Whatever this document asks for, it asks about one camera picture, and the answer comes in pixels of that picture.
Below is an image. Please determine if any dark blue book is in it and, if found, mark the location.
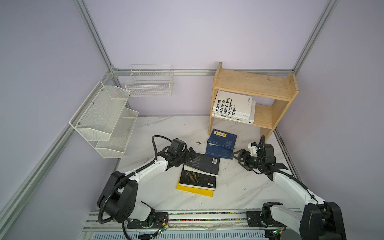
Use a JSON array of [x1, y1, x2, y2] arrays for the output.
[[206, 143, 233, 160], [208, 129, 238, 150]]

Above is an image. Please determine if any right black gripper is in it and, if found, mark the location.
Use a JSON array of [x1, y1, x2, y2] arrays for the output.
[[230, 149, 264, 169]]

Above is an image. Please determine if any white book with photo cover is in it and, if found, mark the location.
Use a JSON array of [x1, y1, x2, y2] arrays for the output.
[[213, 100, 256, 125]]

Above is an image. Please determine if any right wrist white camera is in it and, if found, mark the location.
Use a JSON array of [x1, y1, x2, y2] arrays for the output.
[[247, 142, 260, 157]]

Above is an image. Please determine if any white ventilated cable duct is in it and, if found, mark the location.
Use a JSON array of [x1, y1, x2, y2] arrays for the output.
[[91, 230, 269, 240]]

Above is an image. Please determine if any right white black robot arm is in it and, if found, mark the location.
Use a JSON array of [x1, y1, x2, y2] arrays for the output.
[[232, 136, 347, 240]]

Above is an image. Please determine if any white wire wall basket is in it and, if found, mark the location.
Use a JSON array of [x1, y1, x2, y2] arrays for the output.
[[125, 65, 174, 97]]

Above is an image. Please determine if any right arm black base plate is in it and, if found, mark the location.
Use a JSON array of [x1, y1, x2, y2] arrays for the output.
[[246, 211, 285, 228]]

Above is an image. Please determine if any black book with gold text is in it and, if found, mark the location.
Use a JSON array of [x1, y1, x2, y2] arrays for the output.
[[179, 170, 216, 191]]

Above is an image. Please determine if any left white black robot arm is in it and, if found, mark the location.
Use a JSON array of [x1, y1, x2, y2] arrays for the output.
[[97, 135, 197, 226]]

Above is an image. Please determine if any white book with black lettering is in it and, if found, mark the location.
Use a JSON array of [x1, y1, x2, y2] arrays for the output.
[[212, 91, 253, 120]]

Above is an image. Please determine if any white mesh lower wall bin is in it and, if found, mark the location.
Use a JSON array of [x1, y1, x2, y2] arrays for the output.
[[96, 108, 139, 159]]

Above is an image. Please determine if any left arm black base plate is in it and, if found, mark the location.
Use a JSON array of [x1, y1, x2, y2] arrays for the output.
[[125, 212, 169, 229]]

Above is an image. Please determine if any white mesh upper wall bin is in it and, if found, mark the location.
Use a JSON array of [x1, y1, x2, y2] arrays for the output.
[[69, 85, 130, 142]]

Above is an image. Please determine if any white mesh wall bin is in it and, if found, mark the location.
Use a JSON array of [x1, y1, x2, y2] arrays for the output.
[[69, 85, 130, 142], [96, 108, 139, 159]]

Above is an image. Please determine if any black book with barcode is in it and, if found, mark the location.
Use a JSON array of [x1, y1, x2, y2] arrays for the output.
[[184, 153, 221, 177]]

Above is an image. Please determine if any upper dark blue book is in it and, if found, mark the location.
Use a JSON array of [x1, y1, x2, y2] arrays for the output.
[[208, 129, 238, 150]]

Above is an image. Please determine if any lower dark blue book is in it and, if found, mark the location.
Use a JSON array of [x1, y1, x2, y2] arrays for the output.
[[206, 143, 233, 160]]

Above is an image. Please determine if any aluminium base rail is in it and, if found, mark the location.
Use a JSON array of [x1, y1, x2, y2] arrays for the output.
[[83, 209, 331, 232]]

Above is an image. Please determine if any yellow book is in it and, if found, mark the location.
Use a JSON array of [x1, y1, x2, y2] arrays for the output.
[[176, 178, 214, 198]]

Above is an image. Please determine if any wooden two-tier bookshelf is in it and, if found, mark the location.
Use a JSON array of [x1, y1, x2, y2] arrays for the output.
[[208, 62, 299, 140]]

